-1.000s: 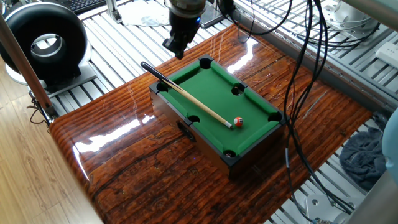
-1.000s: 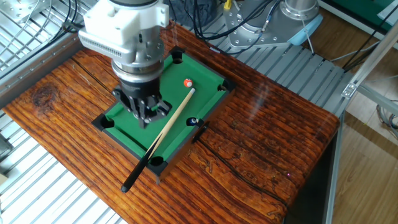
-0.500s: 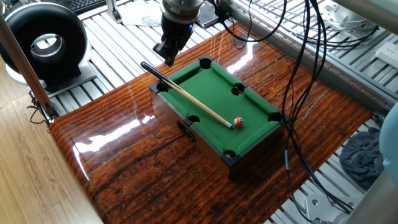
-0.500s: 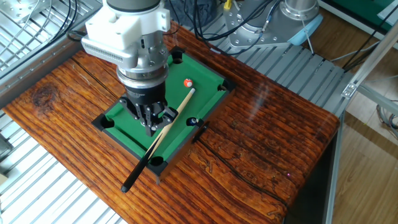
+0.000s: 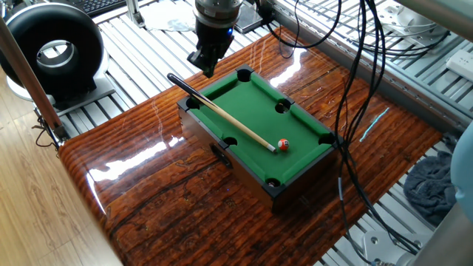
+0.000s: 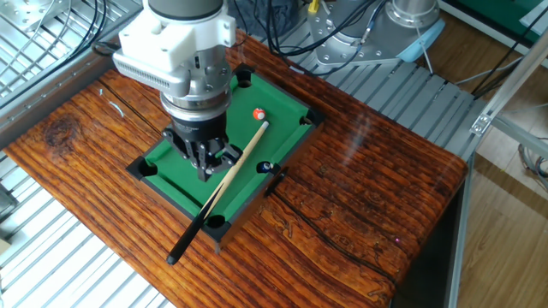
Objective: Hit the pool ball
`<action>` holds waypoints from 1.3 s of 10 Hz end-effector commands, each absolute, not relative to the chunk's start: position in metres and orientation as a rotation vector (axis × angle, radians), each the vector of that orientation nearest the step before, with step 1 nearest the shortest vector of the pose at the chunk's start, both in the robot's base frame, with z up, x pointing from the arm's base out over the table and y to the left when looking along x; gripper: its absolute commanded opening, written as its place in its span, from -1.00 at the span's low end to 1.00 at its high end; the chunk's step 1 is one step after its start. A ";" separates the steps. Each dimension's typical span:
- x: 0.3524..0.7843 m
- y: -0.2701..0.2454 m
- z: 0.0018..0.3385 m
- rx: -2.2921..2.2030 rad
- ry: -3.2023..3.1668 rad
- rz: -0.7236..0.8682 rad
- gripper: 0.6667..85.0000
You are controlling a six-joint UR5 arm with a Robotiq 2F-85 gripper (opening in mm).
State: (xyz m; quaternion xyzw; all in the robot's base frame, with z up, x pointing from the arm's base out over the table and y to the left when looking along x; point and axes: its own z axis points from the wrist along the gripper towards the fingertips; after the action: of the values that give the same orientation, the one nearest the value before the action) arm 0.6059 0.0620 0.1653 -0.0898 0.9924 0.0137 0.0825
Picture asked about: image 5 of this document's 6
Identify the dark pool ball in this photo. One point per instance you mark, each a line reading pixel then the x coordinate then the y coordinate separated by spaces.
pixel 273 183

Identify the white plastic sheet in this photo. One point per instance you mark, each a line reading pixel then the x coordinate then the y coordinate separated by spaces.
pixel 162 16

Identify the dark flat device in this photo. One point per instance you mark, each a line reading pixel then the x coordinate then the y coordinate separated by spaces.
pixel 249 18

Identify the mini green felt pool table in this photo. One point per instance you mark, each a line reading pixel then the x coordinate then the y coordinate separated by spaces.
pixel 255 111

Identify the glossy wooden board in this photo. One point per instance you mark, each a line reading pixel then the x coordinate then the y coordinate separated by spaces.
pixel 166 207

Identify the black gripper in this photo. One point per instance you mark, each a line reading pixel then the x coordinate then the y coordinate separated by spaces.
pixel 212 33

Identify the white power strip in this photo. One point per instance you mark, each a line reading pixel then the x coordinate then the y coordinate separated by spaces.
pixel 462 64

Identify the black keyboard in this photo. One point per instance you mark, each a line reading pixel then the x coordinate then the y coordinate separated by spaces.
pixel 96 5

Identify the round-holed silver metal plate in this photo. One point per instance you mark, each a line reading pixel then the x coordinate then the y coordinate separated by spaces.
pixel 403 18

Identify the orange striped pool ball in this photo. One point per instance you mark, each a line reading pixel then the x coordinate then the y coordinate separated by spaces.
pixel 283 144

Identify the grey towel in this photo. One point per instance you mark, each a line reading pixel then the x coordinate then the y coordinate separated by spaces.
pixel 428 184

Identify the grey light-blue robot arm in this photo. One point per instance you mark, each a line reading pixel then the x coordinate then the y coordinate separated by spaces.
pixel 216 6

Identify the grey aluminium rail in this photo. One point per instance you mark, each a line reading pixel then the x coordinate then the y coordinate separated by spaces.
pixel 414 98

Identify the aluminium post with bracket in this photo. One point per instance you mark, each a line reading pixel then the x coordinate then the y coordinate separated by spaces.
pixel 135 14

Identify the silver robot mounting plate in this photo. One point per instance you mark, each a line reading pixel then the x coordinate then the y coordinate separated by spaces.
pixel 384 247

